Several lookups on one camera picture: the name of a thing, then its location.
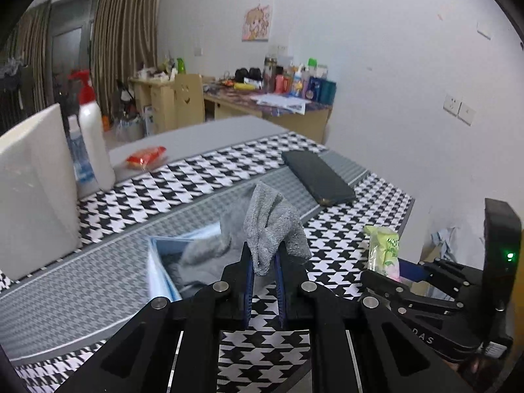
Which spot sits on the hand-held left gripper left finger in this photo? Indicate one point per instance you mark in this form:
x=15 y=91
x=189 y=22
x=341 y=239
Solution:
x=248 y=294

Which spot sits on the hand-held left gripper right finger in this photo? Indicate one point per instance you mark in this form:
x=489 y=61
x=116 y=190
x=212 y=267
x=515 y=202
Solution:
x=279 y=294

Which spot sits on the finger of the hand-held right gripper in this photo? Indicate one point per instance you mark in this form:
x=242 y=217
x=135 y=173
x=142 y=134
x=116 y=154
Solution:
x=393 y=290
x=450 y=276

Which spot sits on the floral tissue pack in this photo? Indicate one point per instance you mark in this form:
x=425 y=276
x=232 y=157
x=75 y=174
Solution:
x=382 y=249

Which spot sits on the grey sock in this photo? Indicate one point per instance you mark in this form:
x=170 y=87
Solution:
x=204 y=254
x=270 y=225

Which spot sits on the blue face mask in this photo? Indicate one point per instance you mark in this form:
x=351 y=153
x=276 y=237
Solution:
x=157 y=270

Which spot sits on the white foam box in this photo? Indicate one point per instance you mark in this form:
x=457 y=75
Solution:
x=37 y=192

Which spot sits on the light blue cloth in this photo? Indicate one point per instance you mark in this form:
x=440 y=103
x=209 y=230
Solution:
x=450 y=241

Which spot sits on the houndstooth tablecloth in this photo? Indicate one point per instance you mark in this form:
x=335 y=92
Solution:
x=184 y=188

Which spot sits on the black smartphone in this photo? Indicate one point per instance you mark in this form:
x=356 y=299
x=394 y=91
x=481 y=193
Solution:
x=319 y=176

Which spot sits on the red snack packet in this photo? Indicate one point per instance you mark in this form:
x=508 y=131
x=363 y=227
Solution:
x=145 y=157

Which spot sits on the wooden desk with printed mat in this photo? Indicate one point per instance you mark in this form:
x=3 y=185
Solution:
x=303 y=120

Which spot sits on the white printed papers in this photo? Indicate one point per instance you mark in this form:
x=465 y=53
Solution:
x=278 y=102

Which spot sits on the white appliance box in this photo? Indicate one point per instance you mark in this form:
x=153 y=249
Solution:
x=149 y=120

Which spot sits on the wooden chair with smiley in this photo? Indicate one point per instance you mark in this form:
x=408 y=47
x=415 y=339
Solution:
x=189 y=100

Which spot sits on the yellow tube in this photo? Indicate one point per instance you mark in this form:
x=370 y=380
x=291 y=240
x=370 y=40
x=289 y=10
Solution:
x=244 y=87

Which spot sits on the white bottle with red pump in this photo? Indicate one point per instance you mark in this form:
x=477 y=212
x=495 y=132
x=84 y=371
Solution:
x=96 y=147

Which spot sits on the light wooden desk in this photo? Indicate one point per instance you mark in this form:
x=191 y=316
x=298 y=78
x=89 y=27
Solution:
x=159 y=102

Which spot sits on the row of toiletry bottles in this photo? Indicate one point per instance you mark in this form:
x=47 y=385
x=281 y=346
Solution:
x=315 y=86

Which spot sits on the clear spray bottle blue label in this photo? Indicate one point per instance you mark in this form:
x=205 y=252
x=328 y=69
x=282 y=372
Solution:
x=80 y=163

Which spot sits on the orange stool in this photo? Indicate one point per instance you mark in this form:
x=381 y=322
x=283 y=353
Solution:
x=106 y=123

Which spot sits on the brown curtain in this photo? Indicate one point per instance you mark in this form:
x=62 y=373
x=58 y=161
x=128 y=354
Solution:
x=32 y=57
x=123 y=41

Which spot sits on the glass balcony door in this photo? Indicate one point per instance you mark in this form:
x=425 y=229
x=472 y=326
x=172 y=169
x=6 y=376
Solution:
x=69 y=37

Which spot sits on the white wall socket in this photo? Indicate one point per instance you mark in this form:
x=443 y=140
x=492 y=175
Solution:
x=451 y=104
x=466 y=113
x=281 y=50

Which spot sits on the cartoon wall poster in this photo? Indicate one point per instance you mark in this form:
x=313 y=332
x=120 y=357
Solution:
x=257 y=22

